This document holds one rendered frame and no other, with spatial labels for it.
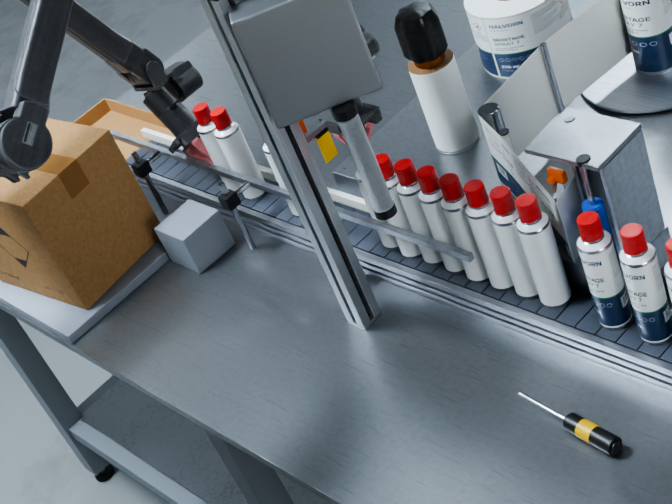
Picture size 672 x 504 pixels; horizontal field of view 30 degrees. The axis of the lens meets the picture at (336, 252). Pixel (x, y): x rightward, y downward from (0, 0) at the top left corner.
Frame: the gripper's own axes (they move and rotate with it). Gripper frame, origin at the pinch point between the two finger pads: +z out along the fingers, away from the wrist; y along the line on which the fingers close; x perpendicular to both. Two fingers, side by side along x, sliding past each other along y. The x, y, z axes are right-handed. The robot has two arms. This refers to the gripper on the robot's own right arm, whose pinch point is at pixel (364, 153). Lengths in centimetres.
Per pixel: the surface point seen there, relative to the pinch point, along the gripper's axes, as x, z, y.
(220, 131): 7.2, -2.7, 32.0
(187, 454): 36, 80, 63
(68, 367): 24, 104, 153
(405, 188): 7.9, -3.3, -18.6
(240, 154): 6.5, 3.0, 29.9
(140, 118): -8, 19, 93
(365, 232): 6.4, 13.7, -0.2
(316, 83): 18.2, -32.0, -20.9
